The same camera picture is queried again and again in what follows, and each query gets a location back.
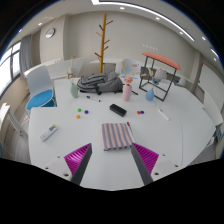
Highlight grey striped towel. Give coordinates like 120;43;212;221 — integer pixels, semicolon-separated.
101;122;134;152

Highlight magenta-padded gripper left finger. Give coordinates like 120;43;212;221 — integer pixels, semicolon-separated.
41;143;93;186

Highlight blue vase with dried stems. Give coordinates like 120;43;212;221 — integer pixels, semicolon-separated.
145;87;155;102

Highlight white side desk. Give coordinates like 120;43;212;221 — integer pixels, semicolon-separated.
0;102;29;139

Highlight black whiteboard eraser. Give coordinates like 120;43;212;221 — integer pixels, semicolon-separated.
109;103;128;118

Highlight green vase with dried flowers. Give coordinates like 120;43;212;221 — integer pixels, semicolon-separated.
66;55;80;99

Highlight ceiling lights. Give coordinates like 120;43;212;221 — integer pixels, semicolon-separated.
36;0;218;59

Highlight black frame orange-topped side table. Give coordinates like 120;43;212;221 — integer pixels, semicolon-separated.
138;51;182;102

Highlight pink vase with flowers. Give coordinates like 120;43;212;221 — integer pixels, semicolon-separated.
121;75;134;102

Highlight white remote control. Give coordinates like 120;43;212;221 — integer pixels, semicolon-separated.
39;123;59;143

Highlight wooden coat rack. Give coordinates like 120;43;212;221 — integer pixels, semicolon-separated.
93;12;114;74

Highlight grey backpack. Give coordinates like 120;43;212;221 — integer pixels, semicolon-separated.
76;70;124;96

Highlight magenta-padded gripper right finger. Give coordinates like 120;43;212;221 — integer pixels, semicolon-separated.
130;142;184;186

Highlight grey curtain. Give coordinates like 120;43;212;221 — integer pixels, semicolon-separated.
18;34;33;79

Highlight window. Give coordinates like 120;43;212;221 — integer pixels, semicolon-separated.
0;41;22;98

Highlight white chair with blue cushion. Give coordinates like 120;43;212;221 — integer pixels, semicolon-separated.
25;64;57;113

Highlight white marker pen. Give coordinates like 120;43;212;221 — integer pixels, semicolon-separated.
157;108;170;122

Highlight round wall clock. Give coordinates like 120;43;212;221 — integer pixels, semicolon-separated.
44;27;56;39

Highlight black marker pen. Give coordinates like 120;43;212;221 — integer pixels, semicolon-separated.
86;95;101;103

